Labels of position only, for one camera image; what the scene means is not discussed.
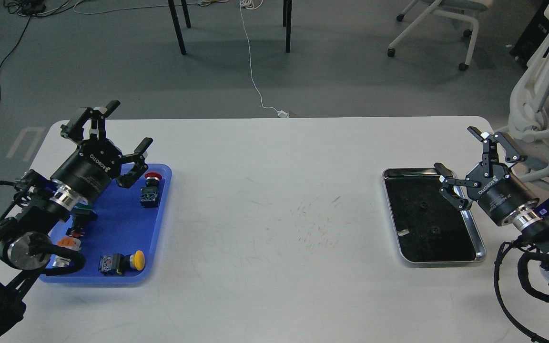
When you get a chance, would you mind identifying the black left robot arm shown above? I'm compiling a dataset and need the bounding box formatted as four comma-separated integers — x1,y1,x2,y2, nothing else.
0,100,153,337

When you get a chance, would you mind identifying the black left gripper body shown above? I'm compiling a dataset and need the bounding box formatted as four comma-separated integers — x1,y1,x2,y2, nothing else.
51,138,122,202

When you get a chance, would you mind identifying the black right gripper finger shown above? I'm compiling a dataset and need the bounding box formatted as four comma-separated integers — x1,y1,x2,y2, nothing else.
434,162,471,211
467,126,528,167

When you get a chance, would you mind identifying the white rolling chair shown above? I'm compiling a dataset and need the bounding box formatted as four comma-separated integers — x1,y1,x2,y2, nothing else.
386,0,494,72

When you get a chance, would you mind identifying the black table leg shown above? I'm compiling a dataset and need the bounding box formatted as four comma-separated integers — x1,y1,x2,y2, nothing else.
181,0,192,29
167,0,187,56
282,0,293,53

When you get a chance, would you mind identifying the red push button switch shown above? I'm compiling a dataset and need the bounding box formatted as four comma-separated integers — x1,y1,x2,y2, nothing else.
140,171,162,208

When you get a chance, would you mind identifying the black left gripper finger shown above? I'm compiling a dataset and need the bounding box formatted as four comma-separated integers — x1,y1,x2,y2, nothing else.
116,137,154,188
61,100,121,143

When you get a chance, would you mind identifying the yellow push button switch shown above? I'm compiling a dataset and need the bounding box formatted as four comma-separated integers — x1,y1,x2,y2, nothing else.
97,250,146,276

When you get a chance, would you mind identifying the blue plastic tray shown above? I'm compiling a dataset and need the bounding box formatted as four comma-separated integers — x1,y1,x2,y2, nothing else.
39,163,173,285

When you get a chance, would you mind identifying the white orange push button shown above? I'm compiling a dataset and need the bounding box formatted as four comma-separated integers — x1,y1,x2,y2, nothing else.
51,236,82,268

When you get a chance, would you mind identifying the silver metal tray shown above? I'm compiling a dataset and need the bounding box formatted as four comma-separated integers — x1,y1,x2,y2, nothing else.
383,168,486,265

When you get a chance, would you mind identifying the green push button switch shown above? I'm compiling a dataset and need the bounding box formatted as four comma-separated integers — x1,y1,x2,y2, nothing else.
73,202,93,212

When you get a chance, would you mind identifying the black cabinet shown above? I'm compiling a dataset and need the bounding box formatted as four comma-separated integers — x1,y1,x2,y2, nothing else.
509,0,549,69

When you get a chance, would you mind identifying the white power cable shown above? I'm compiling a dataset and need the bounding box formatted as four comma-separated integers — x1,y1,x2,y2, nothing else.
239,0,288,118

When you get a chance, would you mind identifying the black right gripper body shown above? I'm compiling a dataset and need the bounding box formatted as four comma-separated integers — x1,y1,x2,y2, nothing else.
466,162,539,226

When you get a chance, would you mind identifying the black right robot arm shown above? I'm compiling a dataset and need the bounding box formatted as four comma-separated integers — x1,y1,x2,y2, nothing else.
434,126,549,343

